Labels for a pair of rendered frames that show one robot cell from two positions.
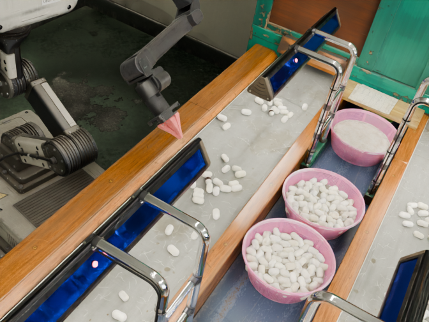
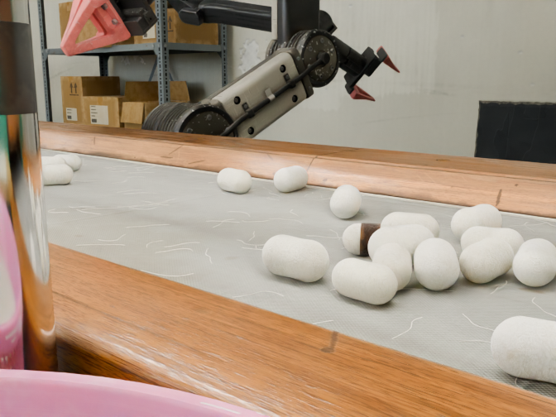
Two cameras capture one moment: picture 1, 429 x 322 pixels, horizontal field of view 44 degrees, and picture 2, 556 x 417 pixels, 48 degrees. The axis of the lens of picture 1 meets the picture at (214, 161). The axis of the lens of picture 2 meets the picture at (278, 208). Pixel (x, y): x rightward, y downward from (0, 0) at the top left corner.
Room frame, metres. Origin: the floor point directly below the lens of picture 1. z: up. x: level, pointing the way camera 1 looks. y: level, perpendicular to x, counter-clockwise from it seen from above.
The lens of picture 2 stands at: (1.72, -0.51, 0.84)
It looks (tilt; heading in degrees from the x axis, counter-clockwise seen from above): 12 degrees down; 108
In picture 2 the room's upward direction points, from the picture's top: straight up
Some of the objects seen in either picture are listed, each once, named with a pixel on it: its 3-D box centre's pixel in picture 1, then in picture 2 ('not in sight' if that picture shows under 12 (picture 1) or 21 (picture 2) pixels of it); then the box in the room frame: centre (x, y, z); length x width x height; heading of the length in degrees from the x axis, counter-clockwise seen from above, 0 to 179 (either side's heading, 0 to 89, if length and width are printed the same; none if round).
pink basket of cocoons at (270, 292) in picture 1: (285, 264); not in sight; (0.98, -0.26, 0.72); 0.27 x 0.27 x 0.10
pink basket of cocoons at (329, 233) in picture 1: (320, 206); not in sight; (1.24, -0.36, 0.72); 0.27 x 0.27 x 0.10
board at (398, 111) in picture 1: (380, 103); not in sight; (1.85, -0.61, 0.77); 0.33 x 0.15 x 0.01; 68
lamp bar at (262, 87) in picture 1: (301, 47); not in sight; (1.59, -0.21, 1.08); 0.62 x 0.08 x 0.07; 158
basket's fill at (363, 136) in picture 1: (359, 142); not in sight; (1.65, -0.53, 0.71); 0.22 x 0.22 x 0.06
